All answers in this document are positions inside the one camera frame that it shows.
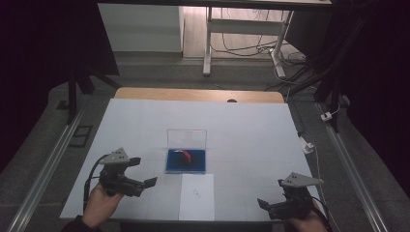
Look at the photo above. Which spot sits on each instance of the dark curtain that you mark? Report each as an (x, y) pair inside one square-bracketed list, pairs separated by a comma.
[(380, 80), (32, 64)]

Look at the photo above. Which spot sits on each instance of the aluminium rail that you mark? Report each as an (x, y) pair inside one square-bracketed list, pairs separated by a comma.
[(354, 180), (42, 180)]

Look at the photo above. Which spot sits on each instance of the white cabinet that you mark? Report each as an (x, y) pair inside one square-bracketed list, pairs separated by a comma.
[(138, 29)]

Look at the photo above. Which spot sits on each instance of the white power adapter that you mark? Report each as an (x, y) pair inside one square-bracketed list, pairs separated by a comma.
[(326, 116)]

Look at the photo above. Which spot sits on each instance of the small black floor plate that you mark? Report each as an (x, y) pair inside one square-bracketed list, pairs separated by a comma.
[(63, 105)]

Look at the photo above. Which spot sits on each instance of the white plug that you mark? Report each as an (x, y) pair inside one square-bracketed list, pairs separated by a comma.
[(307, 146)]

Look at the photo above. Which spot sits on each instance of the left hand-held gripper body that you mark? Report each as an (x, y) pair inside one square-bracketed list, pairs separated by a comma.
[(117, 182)]

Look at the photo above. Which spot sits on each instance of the person's left hand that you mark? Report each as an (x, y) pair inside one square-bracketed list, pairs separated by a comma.
[(98, 206)]

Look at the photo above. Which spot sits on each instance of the small red and silver object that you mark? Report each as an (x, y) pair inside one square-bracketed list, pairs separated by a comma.
[(187, 157)]

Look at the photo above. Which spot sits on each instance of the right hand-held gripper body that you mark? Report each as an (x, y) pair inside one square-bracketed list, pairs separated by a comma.
[(296, 203)]

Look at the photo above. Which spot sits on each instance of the dark table grommet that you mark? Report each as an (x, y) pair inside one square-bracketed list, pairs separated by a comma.
[(232, 101)]

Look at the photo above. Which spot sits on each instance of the black metal stand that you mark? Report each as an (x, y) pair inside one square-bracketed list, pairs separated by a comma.
[(71, 96), (335, 106)]

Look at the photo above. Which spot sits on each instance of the blue box with clear lid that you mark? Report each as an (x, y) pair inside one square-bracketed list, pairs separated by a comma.
[(196, 165)]

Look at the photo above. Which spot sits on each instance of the white-legged desk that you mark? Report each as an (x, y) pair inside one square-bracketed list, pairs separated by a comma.
[(245, 27)]

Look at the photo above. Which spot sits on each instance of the wooden table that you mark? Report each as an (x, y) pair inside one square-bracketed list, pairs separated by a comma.
[(193, 95)]

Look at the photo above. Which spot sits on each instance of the white table cover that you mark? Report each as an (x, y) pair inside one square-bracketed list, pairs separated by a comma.
[(241, 135)]

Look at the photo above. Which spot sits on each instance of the person's right hand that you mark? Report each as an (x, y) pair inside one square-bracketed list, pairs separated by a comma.
[(307, 225)]

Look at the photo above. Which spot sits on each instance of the white paper sheet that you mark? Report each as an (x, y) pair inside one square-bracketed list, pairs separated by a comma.
[(203, 206)]

